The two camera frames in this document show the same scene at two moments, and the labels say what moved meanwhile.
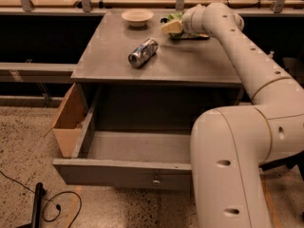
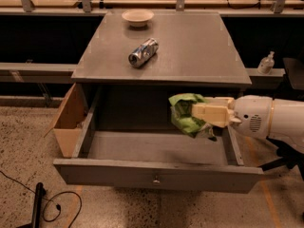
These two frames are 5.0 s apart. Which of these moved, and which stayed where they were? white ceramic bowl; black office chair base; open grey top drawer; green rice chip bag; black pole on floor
Moved: green rice chip bag
Stayed: open grey top drawer; black office chair base; white ceramic bowl; black pole on floor
